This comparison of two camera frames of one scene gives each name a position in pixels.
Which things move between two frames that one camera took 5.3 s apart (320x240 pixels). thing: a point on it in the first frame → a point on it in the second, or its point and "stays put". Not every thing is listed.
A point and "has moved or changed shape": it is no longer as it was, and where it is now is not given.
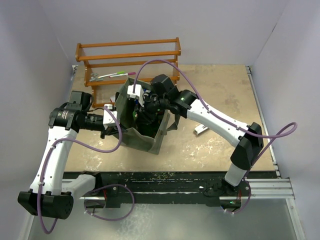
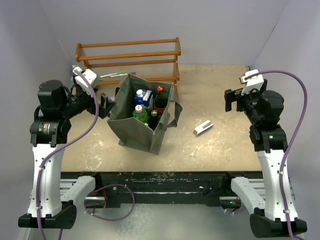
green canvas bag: x=145 y=127 has moved or changed shape
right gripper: x=148 y=115 → x=230 y=96
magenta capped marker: x=128 y=74 stays put
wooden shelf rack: x=109 y=65 stays put
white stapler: x=200 y=129 stays put
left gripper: x=109 y=131 → x=105 y=105
